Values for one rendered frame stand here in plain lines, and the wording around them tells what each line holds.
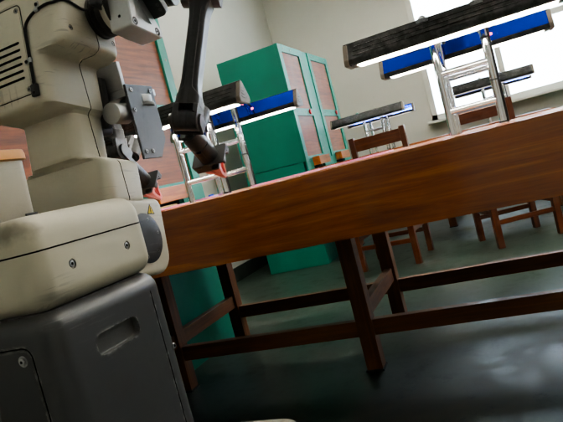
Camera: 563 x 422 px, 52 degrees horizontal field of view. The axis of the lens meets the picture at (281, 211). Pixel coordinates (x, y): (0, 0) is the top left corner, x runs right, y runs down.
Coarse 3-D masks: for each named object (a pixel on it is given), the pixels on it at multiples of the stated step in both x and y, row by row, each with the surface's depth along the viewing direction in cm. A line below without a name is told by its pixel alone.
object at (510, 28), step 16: (528, 16) 206; (544, 16) 203; (496, 32) 209; (512, 32) 206; (528, 32) 204; (544, 32) 208; (448, 48) 215; (464, 48) 212; (480, 48) 210; (384, 64) 225; (400, 64) 221; (416, 64) 218
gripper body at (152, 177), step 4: (140, 168) 181; (140, 172) 180; (144, 172) 182; (148, 172) 187; (152, 172) 186; (156, 172) 185; (140, 176) 181; (144, 176) 182; (148, 176) 184; (152, 176) 185; (156, 176) 184; (140, 180) 181; (144, 180) 182; (148, 180) 184; (152, 180) 184; (156, 180) 183; (144, 184) 183; (148, 184) 183; (152, 184) 182; (156, 184) 183; (144, 188) 183; (148, 188) 184
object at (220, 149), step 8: (208, 144) 158; (224, 144) 163; (200, 152) 158; (208, 152) 159; (216, 152) 162; (224, 152) 161; (200, 160) 161; (208, 160) 161; (216, 160) 161; (224, 160) 160
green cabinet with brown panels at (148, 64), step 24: (120, 48) 270; (144, 48) 290; (144, 72) 285; (168, 72) 304; (168, 96) 301; (0, 144) 194; (24, 144) 204; (168, 144) 291; (24, 168) 202; (144, 168) 268; (168, 168) 286; (192, 168) 305
